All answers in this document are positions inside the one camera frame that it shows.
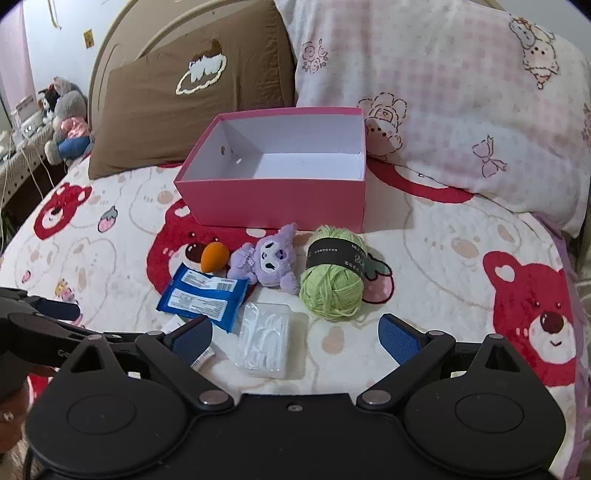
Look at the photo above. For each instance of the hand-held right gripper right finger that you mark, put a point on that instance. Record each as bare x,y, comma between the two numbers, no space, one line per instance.
397,339

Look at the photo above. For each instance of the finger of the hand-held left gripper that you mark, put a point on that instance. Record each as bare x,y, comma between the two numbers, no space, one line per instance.
41,323
57,308

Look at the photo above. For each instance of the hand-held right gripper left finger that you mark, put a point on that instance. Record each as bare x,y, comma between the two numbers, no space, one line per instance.
194,337

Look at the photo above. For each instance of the blue wipes packet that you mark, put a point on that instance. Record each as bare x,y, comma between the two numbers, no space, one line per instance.
203,295

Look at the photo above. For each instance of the clear floss pick box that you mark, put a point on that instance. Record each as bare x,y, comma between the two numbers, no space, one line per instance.
263,339

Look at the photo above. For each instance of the orange makeup sponge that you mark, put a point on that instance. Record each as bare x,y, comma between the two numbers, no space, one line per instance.
214,257

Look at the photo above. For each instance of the green yarn ball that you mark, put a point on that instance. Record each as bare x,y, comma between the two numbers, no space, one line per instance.
330,290

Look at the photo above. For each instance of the purple plush toy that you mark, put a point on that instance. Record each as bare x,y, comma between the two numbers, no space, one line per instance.
272,263

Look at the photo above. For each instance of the pink cardboard box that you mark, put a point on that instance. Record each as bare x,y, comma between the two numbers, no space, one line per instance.
277,203

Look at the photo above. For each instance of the person's left hand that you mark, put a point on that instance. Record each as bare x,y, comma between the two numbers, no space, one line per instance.
11,415

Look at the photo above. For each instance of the bear printed blanket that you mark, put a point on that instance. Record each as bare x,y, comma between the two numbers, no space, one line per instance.
115,230

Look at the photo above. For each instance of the bedside table with lace cloth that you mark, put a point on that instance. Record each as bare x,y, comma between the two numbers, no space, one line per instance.
23,157

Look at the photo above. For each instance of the white bedside device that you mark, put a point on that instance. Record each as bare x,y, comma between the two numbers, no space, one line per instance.
27,113

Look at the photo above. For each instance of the grey teddy bear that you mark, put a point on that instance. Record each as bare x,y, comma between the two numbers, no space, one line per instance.
69,110

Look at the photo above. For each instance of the black and white plush toy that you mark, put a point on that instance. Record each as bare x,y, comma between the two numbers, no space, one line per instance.
47,99

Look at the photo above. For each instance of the brown pillow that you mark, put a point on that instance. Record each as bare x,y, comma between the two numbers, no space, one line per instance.
161,124

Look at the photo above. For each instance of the pink checked pillow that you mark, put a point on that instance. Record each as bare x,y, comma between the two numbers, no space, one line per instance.
461,92

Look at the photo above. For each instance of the pink curtain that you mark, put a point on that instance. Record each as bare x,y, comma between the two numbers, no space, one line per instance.
16,50

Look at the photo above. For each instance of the yellow wall sticker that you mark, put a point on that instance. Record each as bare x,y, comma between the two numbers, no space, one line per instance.
87,38

